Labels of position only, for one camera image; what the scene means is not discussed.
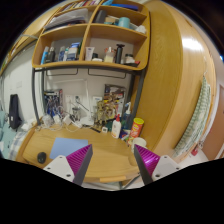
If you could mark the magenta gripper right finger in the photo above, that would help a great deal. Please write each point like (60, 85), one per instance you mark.
(153, 167)

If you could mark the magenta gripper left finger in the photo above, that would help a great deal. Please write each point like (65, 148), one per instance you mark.
(72, 167)

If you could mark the teal cylinder container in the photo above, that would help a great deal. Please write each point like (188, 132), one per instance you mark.
(124, 22)

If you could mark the white mug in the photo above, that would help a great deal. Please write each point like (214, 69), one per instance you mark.
(139, 141)

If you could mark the wooden wall shelf unit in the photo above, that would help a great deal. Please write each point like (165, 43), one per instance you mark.
(101, 36)

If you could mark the black bag on wall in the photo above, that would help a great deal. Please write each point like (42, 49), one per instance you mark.
(14, 118)

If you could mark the blue robot model box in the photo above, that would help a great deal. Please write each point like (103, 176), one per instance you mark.
(53, 101)

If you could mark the white tube on shelf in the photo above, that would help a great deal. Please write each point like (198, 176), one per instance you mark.
(89, 53)

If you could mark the yellow red snack canister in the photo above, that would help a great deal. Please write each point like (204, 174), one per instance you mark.
(135, 130)

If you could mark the blue bottle on shelf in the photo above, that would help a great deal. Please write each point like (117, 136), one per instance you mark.
(44, 55)

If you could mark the black computer mouse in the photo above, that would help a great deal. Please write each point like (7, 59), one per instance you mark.
(41, 157)

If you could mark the green patterned hanging towel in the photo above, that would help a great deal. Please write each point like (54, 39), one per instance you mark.
(197, 123)

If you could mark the wooden wardrobe panel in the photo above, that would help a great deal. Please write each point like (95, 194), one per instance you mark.
(179, 63)

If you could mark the light blue mouse pad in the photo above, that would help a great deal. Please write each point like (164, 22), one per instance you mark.
(65, 146)

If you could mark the black pump bottle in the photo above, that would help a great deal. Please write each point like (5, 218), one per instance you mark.
(119, 53)

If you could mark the blue spray bottle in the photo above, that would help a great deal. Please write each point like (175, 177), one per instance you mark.
(126, 115)

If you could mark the white glue bottle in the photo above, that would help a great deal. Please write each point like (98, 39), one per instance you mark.
(116, 127)

